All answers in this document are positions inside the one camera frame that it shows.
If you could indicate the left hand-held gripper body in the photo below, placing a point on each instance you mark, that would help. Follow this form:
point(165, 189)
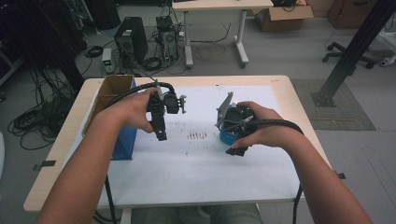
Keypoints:
point(169, 102)

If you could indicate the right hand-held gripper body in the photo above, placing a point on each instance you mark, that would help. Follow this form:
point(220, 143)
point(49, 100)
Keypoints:
point(224, 109)

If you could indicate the blue bottle with white cap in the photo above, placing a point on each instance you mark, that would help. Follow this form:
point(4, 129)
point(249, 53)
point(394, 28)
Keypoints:
point(225, 139)

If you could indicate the blue cardboard box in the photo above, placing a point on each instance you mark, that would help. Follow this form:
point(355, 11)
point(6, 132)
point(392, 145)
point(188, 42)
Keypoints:
point(126, 144)

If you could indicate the person's left hand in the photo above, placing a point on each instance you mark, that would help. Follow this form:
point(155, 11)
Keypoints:
point(130, 109)

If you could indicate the person's right hand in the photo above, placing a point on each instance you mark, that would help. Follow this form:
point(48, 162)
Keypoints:
point(271, 133)

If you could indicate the small black computer tower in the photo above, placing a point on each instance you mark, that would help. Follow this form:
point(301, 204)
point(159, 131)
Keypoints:
point(168, 39)

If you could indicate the large black computer tower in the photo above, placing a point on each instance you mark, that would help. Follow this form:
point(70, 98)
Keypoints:
point(132, 37)

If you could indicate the small grey power supply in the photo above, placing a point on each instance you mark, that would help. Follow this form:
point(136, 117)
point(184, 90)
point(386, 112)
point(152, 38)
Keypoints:
point(107, 60)

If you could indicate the white table leg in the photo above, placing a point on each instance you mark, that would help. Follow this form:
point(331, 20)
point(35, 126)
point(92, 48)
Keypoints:
point(125, 216)

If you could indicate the white-legged wooden desk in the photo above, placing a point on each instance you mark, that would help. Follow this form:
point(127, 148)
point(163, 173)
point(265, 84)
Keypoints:
point(218, 4)

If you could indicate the open brown cardboard box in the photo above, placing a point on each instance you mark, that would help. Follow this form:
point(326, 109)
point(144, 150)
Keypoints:
point(280, 20)

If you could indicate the black tape strip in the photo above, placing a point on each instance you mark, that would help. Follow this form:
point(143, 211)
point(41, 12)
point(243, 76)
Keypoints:
point(45, 164)
point(341, 176)

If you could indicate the grey floor mat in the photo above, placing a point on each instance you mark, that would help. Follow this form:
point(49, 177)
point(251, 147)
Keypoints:
point(342, 115)

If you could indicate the black office chair base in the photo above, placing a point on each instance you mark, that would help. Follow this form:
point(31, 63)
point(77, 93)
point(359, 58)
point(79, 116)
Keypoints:
point(339, 54)

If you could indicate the black curtain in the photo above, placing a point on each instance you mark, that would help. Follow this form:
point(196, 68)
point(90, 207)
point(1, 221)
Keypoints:
point(34, 34)

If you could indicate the closed brown cardboard box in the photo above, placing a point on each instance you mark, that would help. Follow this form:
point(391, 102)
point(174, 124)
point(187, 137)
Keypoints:
point(348, 14)

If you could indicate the black metal frame beam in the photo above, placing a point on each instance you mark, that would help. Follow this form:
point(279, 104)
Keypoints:
point(355, 46)

